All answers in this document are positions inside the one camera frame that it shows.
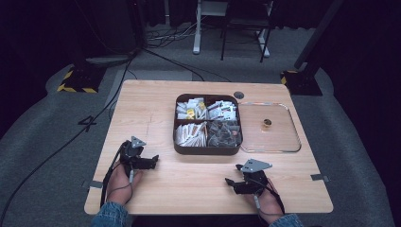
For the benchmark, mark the white desk frame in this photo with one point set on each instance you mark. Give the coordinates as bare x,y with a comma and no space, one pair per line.
197,38

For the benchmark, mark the person's right hand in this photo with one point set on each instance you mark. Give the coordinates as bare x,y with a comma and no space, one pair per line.
268,205

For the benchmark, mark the clear plastic lid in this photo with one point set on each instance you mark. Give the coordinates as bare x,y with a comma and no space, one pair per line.
274,138

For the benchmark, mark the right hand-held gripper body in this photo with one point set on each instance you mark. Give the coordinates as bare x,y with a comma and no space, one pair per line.
253,179

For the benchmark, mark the person's left hand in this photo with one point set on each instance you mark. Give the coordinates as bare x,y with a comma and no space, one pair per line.
119,186

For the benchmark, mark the grey round table grommet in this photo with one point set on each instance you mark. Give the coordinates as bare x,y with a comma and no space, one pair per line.
238,95

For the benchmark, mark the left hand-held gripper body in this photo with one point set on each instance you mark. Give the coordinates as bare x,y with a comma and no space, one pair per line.
130,154

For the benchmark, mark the pile of white yellow packets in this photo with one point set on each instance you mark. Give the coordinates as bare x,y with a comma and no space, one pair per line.
190,110

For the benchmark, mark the gold lid knob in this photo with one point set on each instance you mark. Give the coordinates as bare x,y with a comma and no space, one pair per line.
267,123

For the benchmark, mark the pile of white dark-print packets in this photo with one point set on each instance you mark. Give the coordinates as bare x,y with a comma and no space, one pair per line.
222,110

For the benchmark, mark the grey tape strip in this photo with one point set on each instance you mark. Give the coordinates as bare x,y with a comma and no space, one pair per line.
319,178
95,184

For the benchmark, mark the pile of dark clear packets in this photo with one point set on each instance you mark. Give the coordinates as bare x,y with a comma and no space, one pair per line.
223,134

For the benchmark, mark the pile of white orange sticks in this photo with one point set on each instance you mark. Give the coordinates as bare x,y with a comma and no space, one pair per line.
190,135

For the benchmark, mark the dark slanted stand pole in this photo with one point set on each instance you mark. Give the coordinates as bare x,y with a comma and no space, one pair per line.
318,33

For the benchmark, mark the black metal chair frame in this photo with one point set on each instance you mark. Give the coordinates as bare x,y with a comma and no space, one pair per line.
244,23

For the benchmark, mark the dark brown compartment box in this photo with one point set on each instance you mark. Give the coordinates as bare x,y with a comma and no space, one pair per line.
206,152

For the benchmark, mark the hazard-striped black stand base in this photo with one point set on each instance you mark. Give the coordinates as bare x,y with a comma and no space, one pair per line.
302,83
80,82

